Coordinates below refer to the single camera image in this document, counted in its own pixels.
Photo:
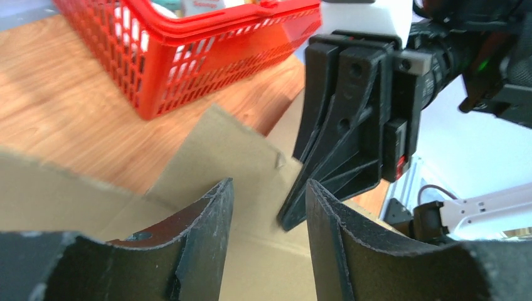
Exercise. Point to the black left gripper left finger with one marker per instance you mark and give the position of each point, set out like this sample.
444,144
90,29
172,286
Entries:
179,258

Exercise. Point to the red plastic basket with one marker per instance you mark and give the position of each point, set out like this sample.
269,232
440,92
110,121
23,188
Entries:
161,64

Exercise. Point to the cardboard sheet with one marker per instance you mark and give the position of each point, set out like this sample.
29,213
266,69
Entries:
263,262

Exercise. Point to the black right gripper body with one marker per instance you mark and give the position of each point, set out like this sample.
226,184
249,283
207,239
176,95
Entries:
423,67

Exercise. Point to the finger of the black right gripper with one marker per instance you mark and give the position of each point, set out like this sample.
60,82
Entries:
347,157
321,62

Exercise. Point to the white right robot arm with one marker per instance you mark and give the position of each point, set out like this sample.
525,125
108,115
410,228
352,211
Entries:
479,125

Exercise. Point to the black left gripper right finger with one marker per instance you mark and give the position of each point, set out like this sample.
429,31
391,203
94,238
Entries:
355,258

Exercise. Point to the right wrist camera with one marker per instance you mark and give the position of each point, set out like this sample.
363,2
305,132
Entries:
389,17

